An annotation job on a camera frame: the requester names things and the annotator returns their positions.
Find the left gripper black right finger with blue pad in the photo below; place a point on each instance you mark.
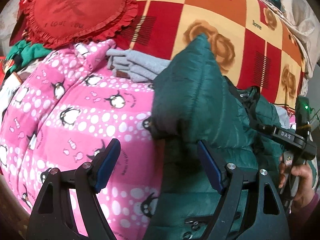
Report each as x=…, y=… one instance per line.
x=249, y=205

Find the dark green quilted puffer jacket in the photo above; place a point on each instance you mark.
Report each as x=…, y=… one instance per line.
x=193, y=101

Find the person's right hand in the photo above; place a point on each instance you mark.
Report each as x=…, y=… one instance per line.
x=305, y=193

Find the red orange rose blanket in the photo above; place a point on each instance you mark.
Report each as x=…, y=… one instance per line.
x=251, y=43

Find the pink penguin print quilt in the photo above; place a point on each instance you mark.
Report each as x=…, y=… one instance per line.
x=64, y=114

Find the beige floral bedding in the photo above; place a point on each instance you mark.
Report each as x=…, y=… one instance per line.
x=304, y=24

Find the green ruffled cloth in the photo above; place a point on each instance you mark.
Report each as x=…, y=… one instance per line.
x=22, y=53

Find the folded grey garment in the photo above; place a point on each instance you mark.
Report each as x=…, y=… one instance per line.
x=134, y=65

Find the red heart ruffled pillow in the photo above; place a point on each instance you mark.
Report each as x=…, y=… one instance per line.
x=55, y=23

